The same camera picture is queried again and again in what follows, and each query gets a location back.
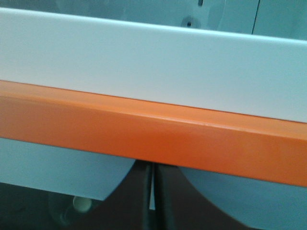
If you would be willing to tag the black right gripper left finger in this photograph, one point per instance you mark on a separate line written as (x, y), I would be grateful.
(127, 208)

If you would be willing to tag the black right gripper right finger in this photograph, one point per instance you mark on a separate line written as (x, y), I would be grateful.
(179, 206)

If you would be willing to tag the glass jar with white lid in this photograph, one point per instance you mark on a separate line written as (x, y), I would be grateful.
(66, 210)

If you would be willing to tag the orange sash handle bar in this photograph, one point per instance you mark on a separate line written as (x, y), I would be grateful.
(243, 145)

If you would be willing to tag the white fume hood sash frame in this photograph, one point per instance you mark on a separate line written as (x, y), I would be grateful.
(227, 72)

